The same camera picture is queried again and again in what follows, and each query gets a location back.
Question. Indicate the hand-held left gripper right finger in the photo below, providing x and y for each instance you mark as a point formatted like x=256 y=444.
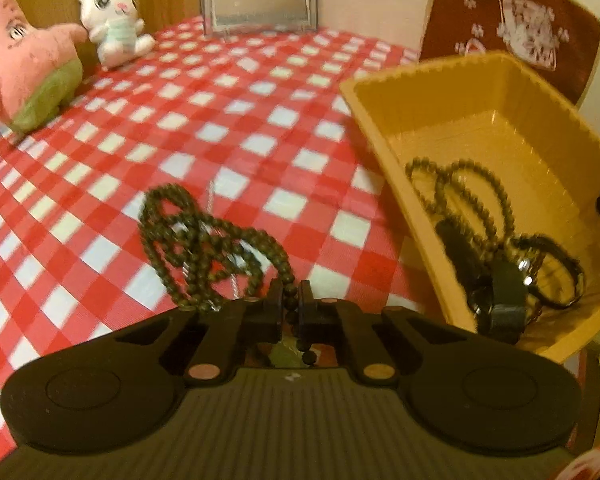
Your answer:
x=303 y=310

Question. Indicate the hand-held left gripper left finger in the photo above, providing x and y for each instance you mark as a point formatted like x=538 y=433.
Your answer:
x=278 y=310

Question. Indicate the black wristband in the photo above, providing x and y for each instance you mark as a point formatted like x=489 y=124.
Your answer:
x=507 y=300

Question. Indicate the yellow plastic tray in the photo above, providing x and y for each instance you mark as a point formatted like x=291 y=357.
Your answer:
x=480 y=125

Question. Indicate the red white checkered tablecloth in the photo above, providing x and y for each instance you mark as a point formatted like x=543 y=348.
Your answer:
x=230 y=110

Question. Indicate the maroon printed cushion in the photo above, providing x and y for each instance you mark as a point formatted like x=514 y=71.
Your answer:
x=480 y=5

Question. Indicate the white bunny plush toy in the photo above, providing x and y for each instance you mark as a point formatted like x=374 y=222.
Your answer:
x=115 y=25

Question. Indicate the pink starfish plush toy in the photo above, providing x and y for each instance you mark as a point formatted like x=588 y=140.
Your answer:
x=30 y=60

